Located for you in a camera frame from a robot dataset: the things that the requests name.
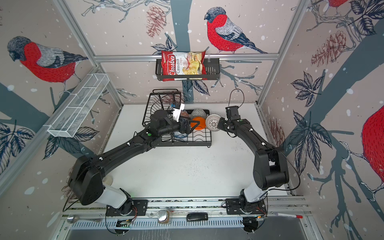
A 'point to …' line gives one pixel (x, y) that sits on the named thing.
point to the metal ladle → (73, 219)
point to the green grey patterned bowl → (198, 113)
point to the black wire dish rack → (201, 138)
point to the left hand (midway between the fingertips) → (194, 120)
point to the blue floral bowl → (179, 135)
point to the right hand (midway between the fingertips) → (219, 126)
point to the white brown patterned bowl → (212, 122)
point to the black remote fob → (193, 216)
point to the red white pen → (288, 215)
